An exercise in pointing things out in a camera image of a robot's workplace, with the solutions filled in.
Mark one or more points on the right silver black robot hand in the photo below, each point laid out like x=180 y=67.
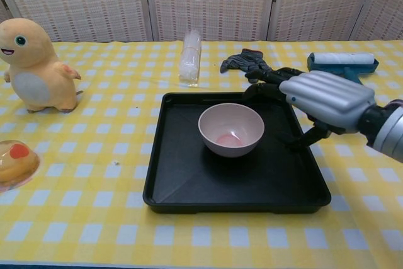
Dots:
x=327 y=95

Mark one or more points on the beige bowl with pink stain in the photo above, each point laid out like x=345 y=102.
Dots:
x=231 y=133

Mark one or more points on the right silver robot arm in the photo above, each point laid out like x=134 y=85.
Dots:
x=388 y=133

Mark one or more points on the black square plastic tray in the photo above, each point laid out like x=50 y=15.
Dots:
x=233 y=184

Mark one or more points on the teal lint roller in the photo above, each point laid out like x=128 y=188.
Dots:
x=340 y=59

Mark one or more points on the grey striped work glove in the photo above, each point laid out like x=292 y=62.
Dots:
x=242 y=60

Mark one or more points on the woven folding screen panel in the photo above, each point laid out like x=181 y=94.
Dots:
x=211 y=1
x=385 y=10
x=78 y=1
x=321 y=1

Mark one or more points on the clear wrapped plastic cup stack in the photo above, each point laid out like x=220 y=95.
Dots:
x=190 y=61

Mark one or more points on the yellow white checkered tablecloth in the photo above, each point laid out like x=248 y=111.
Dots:
x=88 y=218

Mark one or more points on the orange dinosaur plush toy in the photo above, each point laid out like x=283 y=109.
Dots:
x=37 y=70

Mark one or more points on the clear dome pack orange heart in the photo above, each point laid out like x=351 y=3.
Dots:
x=15 y=163

